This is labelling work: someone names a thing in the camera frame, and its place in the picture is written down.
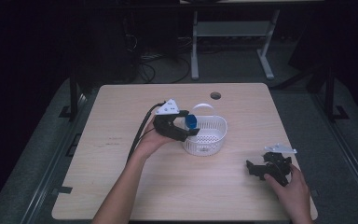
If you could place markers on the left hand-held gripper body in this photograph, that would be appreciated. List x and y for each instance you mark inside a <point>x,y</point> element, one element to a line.
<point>167,123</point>

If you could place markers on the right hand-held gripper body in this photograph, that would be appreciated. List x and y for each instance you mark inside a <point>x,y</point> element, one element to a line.
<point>277,165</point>

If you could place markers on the white bottle with blue cap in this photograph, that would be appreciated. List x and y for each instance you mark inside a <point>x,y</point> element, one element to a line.
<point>191,121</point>

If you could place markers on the white plastic basket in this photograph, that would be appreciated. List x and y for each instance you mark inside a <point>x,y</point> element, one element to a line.
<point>209,137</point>

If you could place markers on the person's left hand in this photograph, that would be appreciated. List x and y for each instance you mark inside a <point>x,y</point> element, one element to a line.
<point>150,144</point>

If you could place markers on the person's right hand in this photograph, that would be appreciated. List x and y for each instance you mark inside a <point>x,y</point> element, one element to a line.
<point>292,193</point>

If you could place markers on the black metal stand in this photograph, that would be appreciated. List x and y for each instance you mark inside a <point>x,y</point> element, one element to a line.
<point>331,93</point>
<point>73,93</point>

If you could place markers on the black tape strip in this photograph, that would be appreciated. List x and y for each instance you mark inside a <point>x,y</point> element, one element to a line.
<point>62,190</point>

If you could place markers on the metal floor rail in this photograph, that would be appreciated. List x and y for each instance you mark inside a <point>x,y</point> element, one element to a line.
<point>348,155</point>
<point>52,161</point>

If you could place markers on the white metal desk frame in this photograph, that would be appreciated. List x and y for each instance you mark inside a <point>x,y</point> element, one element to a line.
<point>233,29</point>

